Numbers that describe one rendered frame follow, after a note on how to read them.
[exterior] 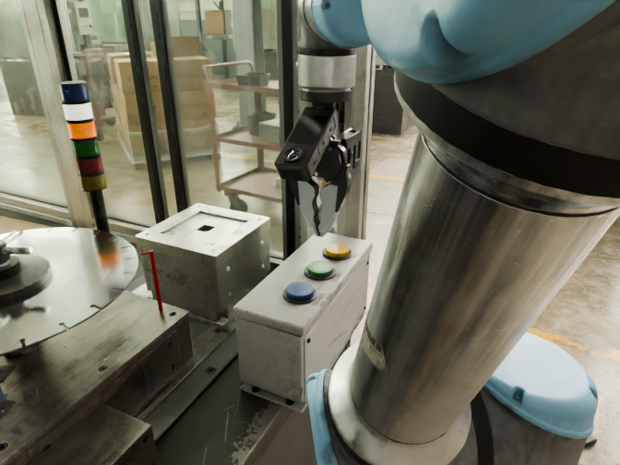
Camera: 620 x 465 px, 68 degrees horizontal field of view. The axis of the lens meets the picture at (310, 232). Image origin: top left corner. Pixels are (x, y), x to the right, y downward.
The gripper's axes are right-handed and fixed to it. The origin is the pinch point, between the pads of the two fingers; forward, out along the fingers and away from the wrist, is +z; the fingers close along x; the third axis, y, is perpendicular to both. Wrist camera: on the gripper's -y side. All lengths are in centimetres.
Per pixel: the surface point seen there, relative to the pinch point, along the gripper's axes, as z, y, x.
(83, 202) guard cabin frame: 14, 17, 74
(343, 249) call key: 6.5, 7.6, -1.2
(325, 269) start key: 6.5, 0.1, -1.2
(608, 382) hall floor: 97, 113, -70
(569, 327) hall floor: 97, 144, -58
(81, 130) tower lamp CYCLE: -10.8, -1.7, 44.7
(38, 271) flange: 1.2, -24.9, 28.6
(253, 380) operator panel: 19.7, -13.2, 4.3
